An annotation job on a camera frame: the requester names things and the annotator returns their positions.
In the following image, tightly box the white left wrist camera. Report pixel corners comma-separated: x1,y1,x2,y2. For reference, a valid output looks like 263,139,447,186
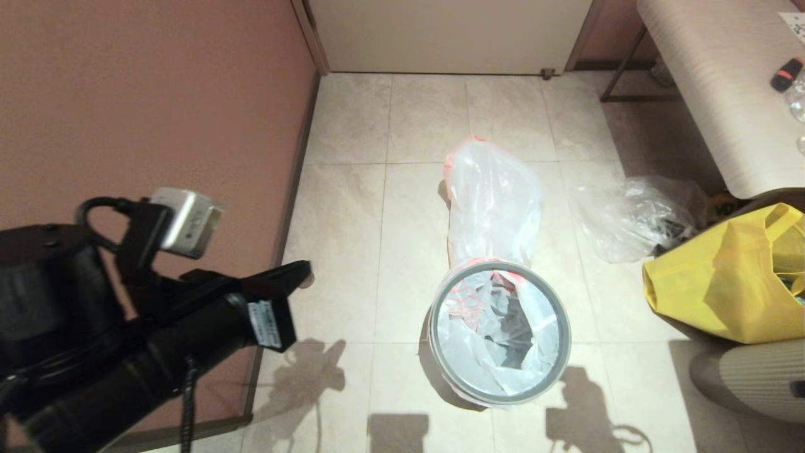
150,187,226,260

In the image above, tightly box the white printed paper sheet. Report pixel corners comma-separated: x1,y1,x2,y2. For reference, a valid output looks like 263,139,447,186
775,14,805,51

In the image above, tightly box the beige ribbed round stool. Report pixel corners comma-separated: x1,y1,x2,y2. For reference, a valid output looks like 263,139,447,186
689,340,805,423

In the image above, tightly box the wood-grain table top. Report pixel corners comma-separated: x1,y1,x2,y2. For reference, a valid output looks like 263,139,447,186
635,0,805,201

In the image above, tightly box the black round trash bin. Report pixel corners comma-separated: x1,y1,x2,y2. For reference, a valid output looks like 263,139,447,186
491,293,535,372

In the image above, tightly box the crumpled clear plastic bag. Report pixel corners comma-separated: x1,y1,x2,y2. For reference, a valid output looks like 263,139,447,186
569,177,708,265

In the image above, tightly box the dark metal table leg frame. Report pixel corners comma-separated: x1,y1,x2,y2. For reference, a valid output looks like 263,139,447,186
599,28,683,105

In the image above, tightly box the white door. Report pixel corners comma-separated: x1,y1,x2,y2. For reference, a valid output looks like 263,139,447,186
308,0,593,77

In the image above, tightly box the grey bin retaining ring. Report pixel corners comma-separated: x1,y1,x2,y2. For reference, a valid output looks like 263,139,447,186
429,260,572,406

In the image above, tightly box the new red-printed plastic bag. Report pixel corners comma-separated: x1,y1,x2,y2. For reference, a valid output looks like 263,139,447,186
427,259,570,410

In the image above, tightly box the corrugated black looped cable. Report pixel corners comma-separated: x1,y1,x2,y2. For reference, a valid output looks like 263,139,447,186
179,354,203,453

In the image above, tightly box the yellow fabric tote bag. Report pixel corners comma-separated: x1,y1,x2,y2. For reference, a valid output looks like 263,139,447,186
641,204,805,345

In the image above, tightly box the corrugated black short cable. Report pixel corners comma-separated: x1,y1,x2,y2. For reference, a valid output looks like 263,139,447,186
75,196,153,254

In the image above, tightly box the white translucent plastic bag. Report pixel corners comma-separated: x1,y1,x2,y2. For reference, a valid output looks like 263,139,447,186
443,137,543,268

